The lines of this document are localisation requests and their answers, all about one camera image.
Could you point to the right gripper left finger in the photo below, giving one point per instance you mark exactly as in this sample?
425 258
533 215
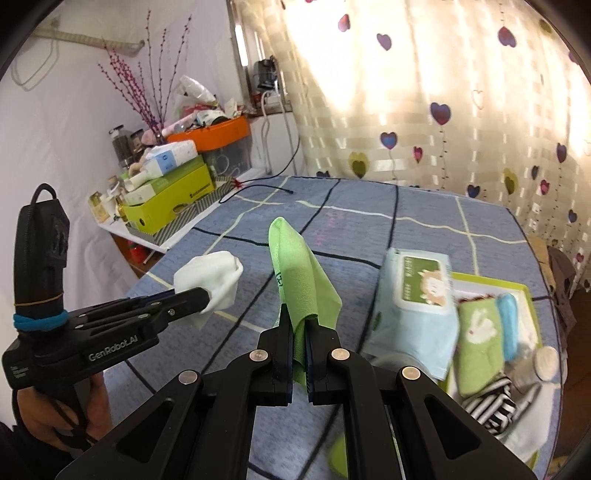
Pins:
274 381

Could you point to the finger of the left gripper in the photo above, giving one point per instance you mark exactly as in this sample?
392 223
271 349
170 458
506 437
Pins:
155 316
141 301

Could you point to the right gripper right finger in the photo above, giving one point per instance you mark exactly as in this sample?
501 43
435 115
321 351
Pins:
329 367

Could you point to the green microfiber cloth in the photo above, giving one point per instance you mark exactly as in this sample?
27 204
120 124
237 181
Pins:
303 287

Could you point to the pale waffle towel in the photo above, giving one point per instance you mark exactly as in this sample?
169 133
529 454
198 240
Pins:
531 425

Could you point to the wet wipes pack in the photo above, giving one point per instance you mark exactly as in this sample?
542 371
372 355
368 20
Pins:
415 314

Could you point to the yellow green cardboard box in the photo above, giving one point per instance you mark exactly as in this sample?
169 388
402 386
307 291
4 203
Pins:
156 198

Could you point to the white tissue pack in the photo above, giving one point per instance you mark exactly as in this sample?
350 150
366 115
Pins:
162 159

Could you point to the green rabbit towel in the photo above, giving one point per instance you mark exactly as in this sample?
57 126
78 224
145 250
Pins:
480 356

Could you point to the blue checked bed cover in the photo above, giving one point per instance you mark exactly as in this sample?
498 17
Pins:
348 225

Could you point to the dark glass jar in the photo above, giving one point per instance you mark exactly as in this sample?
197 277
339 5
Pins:
122 146

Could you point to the white side shelf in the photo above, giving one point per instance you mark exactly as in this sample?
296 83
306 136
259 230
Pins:
108 213

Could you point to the black white striped sock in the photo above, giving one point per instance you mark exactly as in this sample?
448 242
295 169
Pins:
493 407

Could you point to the green rimmed white box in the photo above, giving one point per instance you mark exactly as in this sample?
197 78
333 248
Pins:
468 287

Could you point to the clear plastic drawer bin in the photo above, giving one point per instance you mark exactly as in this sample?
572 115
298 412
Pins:
231 160

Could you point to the blue face mask pack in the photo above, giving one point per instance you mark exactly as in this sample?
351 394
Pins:
509 313

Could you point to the orange storage tray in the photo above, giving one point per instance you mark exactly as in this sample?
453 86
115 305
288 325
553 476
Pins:
215 137

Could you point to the pink branch decoration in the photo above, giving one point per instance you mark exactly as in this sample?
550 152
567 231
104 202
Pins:
142 87

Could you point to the brown clothes pile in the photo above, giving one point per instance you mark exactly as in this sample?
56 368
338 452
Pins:
559 275

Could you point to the heart patterned curtain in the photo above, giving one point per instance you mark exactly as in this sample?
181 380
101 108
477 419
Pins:
480 98

